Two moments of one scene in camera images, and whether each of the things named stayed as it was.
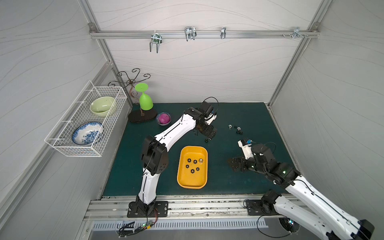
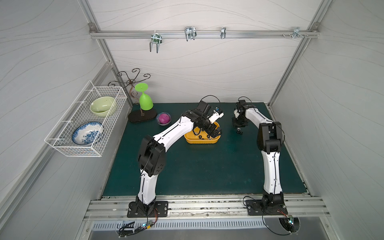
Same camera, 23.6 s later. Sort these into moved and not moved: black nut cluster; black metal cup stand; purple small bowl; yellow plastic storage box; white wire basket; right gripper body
Moved: yellow plastic storage box; right gripper body
Not moved: purple small bowl; black nut cluster; black metal cup stand; white wire basket
